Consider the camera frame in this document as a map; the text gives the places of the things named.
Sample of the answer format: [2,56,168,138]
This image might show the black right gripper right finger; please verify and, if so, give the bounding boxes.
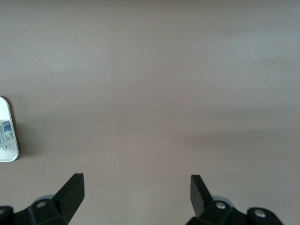
[185,175,284,225]

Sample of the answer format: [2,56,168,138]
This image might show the white rectangular tray rabbit print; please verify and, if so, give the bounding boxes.
[0,95,19,163]

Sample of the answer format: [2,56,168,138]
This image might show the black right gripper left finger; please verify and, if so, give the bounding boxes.
[0,173,85,225]

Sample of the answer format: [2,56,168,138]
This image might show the blue white milk carton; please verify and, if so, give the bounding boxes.
[0,119,13,146]

